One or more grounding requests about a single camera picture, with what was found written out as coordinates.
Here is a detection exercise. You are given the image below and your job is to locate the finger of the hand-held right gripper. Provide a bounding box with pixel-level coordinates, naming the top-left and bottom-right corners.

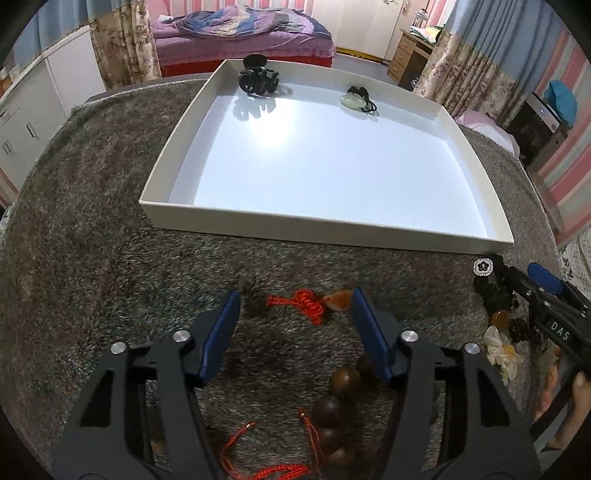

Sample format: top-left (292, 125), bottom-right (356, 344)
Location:
top-left (527, 261), bottom-right (566, 296)
top-left (489, 253), bottom-right (544, 320)

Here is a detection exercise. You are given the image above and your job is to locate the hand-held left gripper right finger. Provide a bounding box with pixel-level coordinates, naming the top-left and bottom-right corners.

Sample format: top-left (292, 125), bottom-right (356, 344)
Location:
top-left (352, 288), bottom-right (541, 480)

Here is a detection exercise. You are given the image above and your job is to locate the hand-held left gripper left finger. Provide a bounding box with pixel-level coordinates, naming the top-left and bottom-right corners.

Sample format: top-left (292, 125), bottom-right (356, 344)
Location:
top-left (48, 290), bottom-right (242, 480)

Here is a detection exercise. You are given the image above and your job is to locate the black hair tie flower charm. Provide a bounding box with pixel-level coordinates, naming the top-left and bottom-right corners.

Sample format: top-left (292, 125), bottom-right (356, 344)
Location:
top-left (473, 256), bottom-right (520, 317)

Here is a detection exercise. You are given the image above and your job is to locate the brown wooden bead bracelet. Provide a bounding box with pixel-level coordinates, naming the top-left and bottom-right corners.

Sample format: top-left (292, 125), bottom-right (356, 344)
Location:
top-left (311, 353), bottom-right (386, 476)

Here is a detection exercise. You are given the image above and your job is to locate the cream scrunchie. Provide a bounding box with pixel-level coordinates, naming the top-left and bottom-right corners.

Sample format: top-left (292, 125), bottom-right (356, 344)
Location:
top-left (484, 325), bottom-right (525, 381)

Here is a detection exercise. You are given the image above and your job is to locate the red knot orange stone pendant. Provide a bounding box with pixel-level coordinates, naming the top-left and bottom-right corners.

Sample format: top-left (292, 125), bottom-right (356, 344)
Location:
top-left (240, 277), bottom-right (354, 325)

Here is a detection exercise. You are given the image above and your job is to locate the white shallow tray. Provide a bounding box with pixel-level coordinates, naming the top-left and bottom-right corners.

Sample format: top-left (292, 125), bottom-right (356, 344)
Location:
top-left (139, 58), bottom-right (515, 254)

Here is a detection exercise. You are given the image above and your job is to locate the jade pendant black cord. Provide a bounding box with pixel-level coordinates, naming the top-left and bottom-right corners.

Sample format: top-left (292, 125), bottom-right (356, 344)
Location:
top-left (341, 85), bottom-right (379, 114)

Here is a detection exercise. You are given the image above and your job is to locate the black hair claw clip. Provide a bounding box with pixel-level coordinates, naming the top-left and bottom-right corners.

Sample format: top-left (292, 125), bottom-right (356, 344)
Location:
top-left (238, 54), bottom-right (281, 97)

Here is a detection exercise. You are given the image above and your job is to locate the person's right hand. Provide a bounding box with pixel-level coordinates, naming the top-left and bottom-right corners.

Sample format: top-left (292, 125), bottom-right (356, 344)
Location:
top-left (537, 364), bottom-right (591, 457)

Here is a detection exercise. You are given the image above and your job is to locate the black appliance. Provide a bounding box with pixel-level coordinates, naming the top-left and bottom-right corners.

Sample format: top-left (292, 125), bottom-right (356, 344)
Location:
top-left (505, 92), bottom-right (571, 162)

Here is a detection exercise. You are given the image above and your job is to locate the pink cushion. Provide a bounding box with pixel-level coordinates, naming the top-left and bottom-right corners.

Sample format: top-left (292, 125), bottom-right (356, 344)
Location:
top-left (456, 110), bottom-right (518, 155)

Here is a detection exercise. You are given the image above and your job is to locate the blue cloth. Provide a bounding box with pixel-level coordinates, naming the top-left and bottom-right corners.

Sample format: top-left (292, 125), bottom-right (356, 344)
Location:
top-left (544, 79), bottom-right (578, 123)

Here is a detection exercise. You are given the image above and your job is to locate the blue floral curtain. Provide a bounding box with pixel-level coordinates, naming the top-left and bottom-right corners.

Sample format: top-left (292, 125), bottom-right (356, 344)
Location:
top-left (418, 0), bottom-right (532, 125)
top-left (37, 0), bottom-right (162, 90)

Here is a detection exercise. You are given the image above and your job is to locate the wooden desk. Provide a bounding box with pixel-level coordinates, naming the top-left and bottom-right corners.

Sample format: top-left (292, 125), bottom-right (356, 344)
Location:
top-left (387, 28), bottom-right (439, 86)

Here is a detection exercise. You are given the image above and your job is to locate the purple bed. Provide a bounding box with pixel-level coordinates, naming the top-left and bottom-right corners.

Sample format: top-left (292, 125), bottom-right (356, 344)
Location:
top-left (152, 4), bottom-right (335, 77)

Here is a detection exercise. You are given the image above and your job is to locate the white cabinet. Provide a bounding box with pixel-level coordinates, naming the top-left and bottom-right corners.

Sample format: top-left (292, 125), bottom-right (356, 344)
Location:
top-left (0, 25), bottom-right (109, 199)

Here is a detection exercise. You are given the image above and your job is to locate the striped purple quilt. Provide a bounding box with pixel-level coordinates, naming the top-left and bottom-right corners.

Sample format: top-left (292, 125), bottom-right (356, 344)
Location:
top-left (178, 6), bottom-right (301, 38)

